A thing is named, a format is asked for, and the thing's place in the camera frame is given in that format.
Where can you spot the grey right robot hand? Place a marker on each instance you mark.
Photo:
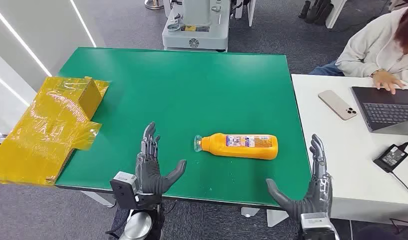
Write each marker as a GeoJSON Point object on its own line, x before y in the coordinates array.
{"type": "Point", "coordinates": [309, 202]}

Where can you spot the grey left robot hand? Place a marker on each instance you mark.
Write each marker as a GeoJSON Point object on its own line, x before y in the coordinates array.
{"type": "Point", "coordinates": [150, 177]}

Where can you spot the person's hand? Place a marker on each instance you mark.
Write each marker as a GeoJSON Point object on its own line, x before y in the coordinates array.
{"type": "Point", "coordinates": [385, 79]}

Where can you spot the orange bottle with clear cap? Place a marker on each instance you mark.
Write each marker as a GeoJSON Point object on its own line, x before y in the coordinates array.
{"type": "Point", "coordinates": [243, 146]}

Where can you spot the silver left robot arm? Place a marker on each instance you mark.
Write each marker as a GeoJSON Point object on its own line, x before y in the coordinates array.
{"type": "Point", "coordinates": [139, 227]}

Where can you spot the dark grey laptop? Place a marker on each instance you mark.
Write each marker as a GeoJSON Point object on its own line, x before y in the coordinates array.
{"type": "Point", "coordinates": [385, 109]}

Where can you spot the person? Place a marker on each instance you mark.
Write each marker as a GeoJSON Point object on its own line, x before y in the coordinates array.
{"type": "Point", "coordinates": [372, 43]}

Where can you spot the beige smartphone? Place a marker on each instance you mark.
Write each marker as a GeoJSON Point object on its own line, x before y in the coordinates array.
{"type": "Point", "coordinates": [337, 104]}

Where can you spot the white desk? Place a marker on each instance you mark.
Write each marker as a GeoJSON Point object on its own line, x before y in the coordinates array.
{"type": "Point", "coordinates": [349, 159]}

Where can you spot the black power adapter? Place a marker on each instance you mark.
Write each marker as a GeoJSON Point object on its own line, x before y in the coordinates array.
{"type": "Point", "coordinates": [390, 158]}

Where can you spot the white furniture panel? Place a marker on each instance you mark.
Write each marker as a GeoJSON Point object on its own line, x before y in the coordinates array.
{"type": "Point", "coordinates": [248, 10]}
{"type": "Point", "coordinates": [336, 11]}

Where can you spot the green topped table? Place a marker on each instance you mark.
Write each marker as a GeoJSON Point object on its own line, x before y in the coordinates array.
{"type": "Point", "coordinates": [190, 96]}

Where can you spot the black upright objects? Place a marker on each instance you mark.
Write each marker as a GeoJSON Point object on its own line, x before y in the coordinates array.
{"type": "Point", "coordinates": [318, 11]}

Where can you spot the yellow taped cardboard box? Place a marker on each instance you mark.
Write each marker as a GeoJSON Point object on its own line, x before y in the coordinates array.
{"type": "Point", "coordinates": [45, 132]}

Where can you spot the white machine base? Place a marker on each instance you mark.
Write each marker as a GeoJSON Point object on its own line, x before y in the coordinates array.
{"type": "Point", "coordinates": [197, 33]}

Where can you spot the metal stand base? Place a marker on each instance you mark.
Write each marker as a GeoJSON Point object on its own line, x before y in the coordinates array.
{"type": "Point", "coordinates": [154, 4]}

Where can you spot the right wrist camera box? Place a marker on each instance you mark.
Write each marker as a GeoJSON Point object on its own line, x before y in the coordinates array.
{"type": "Point", "coordinates": [318, 227]}

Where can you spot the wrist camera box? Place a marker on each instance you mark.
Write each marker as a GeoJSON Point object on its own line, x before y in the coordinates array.
{"type": "Point", "coordinates": [124, 190]}
{"type": "Point", "coordinates": [318, 227]}

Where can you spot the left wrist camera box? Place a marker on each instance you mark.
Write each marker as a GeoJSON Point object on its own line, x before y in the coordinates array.
{"type": "Point", "coordinates": [124, 190]}

